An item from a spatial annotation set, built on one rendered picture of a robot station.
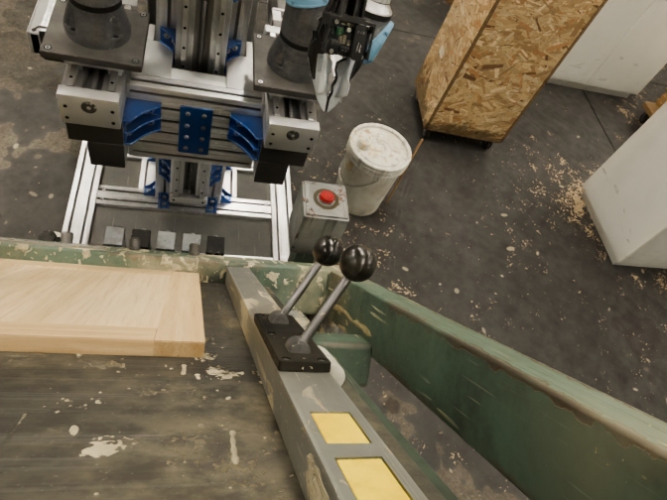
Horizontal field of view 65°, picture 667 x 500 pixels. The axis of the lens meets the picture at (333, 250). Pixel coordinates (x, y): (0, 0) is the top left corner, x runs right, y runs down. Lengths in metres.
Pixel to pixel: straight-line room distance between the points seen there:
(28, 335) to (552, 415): 0.54
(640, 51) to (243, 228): 3.20
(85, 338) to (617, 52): 4.05
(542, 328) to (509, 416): 2.16
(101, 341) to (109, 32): 0.93
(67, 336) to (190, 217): 1.52
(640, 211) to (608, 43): 1.48
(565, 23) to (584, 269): 1.26
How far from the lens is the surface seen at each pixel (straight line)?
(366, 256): 0.50
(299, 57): 1.43
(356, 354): 0.93
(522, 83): 3.03
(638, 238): 3.15
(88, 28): 1.43
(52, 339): 0.65
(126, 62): 1.42
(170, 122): 1.57
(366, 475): 0.33
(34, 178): 2.55
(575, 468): 0.51
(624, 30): 4.23
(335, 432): 0.38
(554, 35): 2.90
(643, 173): 3.19
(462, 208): 2.91
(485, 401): 0.62
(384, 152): 2.41
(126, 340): 0.64
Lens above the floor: 1.92
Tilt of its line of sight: 52 degrees down
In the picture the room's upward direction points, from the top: 27 degrees clockwise
